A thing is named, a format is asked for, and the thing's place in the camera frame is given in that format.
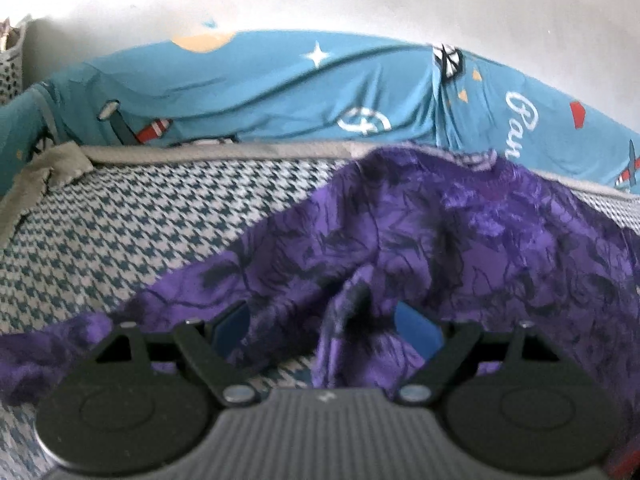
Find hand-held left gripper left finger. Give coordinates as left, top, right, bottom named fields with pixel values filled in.
left=95, top=302, right=258, bottom=407

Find blue printed bed sheet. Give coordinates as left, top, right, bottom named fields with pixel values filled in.
left=0, top=30, right=640, bottom=196

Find purple floral garment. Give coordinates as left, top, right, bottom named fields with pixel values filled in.
left=0, top=144, right=640, bottom=461

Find houndstooth bed mat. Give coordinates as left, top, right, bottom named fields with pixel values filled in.
left=0, top=142, right=640, bottom=480

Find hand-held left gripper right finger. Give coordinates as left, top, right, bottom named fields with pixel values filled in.
left=395, top=302, right=561, bottom=407

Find white perforated laundry basket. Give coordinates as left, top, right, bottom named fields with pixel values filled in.
left=0, top=15, right=28, bottom=106

